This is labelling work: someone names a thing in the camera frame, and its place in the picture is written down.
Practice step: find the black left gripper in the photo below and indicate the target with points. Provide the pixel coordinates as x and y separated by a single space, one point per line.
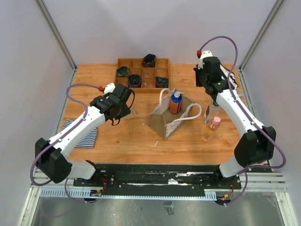
125 111

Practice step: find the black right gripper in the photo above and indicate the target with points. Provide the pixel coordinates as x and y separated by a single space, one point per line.
198 83

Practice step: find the clear bottle white cap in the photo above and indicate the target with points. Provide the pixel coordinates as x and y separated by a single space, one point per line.
132 114

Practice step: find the square clear bottle grey cap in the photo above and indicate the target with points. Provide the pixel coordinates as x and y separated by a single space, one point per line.
213 110

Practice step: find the orange blue pump bottle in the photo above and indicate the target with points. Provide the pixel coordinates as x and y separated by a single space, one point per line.
175 102

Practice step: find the amber bottle pink cap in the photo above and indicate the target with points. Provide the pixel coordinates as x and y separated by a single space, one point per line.
211 128

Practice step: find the burlap canvas tote bag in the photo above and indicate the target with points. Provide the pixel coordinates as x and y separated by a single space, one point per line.
165 124

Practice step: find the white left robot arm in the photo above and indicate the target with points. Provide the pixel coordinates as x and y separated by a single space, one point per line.
51 155

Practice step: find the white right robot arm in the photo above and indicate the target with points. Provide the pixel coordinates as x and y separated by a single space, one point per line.
256 140

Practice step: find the black white striped cloth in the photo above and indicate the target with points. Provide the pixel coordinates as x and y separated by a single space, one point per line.
225 73

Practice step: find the rolled dark sock front middle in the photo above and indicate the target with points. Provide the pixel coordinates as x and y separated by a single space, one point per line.
134 81

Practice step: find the rolled dark sock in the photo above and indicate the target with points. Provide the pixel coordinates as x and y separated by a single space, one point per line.
134 81
149 60
122 71
161 82

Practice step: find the wooden compartment tray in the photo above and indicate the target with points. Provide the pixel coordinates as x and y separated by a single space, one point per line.
147 74

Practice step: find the rolled dark sock left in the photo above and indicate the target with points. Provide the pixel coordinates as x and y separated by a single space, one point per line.
122 71

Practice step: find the rolled dark sock front right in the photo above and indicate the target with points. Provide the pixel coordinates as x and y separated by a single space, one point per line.
161 82

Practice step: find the blue white striped cloth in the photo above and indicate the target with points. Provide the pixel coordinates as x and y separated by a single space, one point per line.
88 141

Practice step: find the rolled dark sock back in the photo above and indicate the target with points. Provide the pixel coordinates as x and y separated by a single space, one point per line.
149 60

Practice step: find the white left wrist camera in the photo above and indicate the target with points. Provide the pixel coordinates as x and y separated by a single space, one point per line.
109 88

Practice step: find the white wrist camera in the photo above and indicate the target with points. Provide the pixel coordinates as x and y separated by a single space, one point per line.
109 88
204 54

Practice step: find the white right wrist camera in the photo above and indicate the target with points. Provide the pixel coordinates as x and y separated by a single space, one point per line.
204 54

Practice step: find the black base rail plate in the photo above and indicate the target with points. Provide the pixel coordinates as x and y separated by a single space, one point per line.
158 179

